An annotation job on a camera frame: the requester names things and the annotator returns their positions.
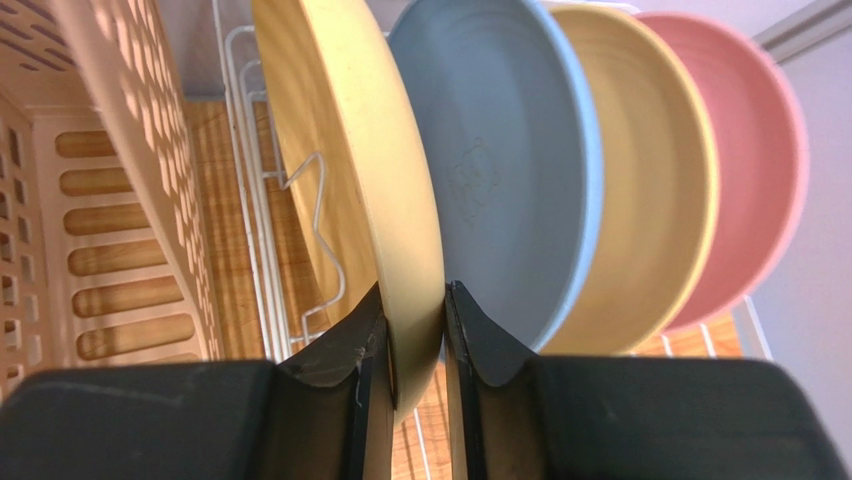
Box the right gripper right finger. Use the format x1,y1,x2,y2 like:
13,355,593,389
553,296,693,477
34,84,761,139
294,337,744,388
444,281,553,479

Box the pink plastic file organizer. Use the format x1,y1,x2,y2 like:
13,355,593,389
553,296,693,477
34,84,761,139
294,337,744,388
1,1,225,398

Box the pink plate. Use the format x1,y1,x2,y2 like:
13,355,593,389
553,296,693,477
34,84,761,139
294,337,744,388
637,12,810,331

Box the blue plate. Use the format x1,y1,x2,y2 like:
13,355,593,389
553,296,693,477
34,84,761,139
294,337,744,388
389,1,603,351

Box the white wire dish rack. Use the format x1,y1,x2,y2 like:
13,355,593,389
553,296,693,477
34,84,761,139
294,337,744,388
211,1,772,479

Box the yellow bear plate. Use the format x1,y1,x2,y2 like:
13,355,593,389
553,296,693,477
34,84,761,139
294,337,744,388
252,1,445,420

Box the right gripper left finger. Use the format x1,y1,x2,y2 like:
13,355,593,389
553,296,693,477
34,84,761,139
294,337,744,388
269,286,393,479

